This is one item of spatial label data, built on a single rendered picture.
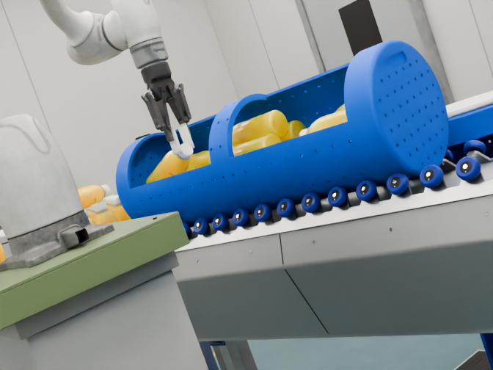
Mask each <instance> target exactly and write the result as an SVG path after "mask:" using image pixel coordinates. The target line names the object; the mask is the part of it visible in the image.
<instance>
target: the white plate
mask: <svg viewBox="0 0 493 370"><path fill-rule="evenodd" d="M490 104H493V91H491V92H486V93H483V94H480V95H477V96H473V97H471V98H467V99H464V100H462V101H458V102H455V103H453V104H449V105H447V106H446V110H447V114H448V118H449V117H454V116H456V115H461V114H464V113H466V112H470V111H472V110H475V109H479V108H481V107H484V106H488V105H490Z"/></svg>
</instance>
